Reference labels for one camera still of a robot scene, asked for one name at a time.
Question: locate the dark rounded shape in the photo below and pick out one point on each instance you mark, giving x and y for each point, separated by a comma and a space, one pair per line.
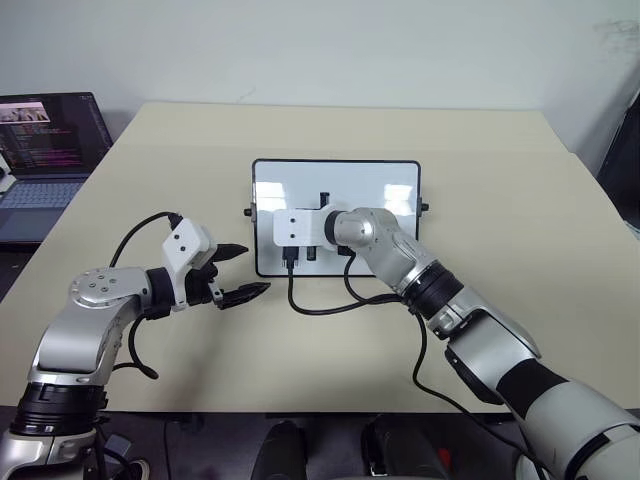
280, 452

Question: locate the open grey laptop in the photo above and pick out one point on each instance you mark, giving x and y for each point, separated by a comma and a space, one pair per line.
45, 145

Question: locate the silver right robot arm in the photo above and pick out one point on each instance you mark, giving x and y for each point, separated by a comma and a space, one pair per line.
475, 325

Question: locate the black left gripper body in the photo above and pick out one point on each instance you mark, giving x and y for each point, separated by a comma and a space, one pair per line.
199, 287

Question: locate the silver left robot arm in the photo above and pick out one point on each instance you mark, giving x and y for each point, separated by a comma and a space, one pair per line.
75, 340

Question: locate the white-soled dark shoe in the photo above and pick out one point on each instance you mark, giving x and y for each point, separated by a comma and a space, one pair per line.
139, 469

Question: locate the black object beside table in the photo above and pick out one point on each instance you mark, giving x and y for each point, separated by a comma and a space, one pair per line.
622, 160

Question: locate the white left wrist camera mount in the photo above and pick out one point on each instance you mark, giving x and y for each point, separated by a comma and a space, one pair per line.
186, 242

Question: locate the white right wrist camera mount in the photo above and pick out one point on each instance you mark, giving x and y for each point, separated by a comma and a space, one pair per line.
300, 227

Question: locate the small black-framed whiteboard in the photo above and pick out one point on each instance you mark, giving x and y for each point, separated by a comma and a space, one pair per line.
360, 185

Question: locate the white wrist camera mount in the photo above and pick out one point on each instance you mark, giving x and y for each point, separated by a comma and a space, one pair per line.
300, 227
186, 242

